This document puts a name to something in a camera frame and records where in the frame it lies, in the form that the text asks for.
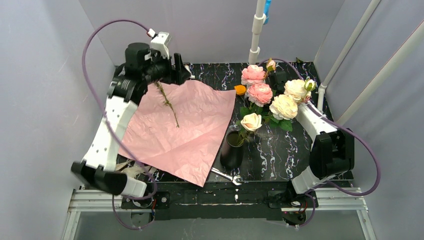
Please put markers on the aluminium rail frame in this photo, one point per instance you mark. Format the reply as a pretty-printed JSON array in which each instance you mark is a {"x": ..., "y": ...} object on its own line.
[{"x": 330, "y": 196}]

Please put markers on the black vase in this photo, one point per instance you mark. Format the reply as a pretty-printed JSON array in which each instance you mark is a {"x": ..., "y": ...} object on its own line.
[{"x": 232, "y": 150}]

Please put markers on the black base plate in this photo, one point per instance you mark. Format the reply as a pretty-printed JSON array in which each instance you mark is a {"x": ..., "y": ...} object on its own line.
[
  {"x": 277, "y": 199},
  {"x": 161, "y": 200}
]

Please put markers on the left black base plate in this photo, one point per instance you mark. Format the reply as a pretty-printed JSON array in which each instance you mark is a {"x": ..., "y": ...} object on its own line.
[{"x": 161, "y": 200}]

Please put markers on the green flower stem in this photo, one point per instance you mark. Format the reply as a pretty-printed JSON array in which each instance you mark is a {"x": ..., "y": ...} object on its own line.
[{"x": 166, "y": 101}]

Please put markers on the pink wrapping paper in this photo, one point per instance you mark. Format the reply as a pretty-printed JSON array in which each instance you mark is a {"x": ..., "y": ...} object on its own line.
[{"x": 187, "y": 152}]

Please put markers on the blue clip on pipe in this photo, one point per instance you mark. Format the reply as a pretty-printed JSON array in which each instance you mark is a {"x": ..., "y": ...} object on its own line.
[{"x": 266, "y": 11}]

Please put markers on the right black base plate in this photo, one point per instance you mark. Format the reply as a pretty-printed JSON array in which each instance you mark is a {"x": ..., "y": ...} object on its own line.
[{"x": 277, "y": 199}]

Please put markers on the cream ribbon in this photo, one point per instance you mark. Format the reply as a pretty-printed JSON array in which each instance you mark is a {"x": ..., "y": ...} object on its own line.
[{"x": 133, "y": 169}]

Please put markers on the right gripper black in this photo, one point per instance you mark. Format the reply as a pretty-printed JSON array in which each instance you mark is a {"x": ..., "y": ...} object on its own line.
[{"x": 279, "y": 78}]

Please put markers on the silver wrench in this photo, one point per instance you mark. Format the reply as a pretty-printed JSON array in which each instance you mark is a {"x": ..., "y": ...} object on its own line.
[{"x": 236, "y": 179}]

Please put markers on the white pvc pipe frame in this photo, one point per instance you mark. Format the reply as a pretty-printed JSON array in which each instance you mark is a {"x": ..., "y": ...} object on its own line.
[{"x": 330, "y": 23}]

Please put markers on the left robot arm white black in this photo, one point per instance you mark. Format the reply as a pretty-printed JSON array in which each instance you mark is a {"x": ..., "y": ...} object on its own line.
[{"x": 97, "y": 167}]

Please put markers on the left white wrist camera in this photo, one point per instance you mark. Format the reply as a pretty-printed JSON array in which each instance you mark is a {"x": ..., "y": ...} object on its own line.
[{"x": 159, "y": 42}]

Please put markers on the small spring connector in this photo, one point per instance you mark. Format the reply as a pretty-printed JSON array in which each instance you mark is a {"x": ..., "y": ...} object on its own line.
[{"x": 192, "y": 77}]

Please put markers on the small orange object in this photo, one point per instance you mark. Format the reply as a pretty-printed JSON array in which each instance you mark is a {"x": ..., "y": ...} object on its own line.
[{"x": 240, "y": 90}]

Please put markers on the pink flower bunch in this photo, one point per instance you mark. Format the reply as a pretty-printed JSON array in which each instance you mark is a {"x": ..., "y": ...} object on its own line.
[{"x": 263, "y": 106}]

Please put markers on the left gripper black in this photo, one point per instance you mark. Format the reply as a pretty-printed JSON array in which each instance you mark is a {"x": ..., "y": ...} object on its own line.
[{"x": 177, "y": 69}]

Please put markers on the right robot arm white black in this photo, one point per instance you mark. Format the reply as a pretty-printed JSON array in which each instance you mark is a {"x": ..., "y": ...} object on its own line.
[{"x": 332, "y": 149}]

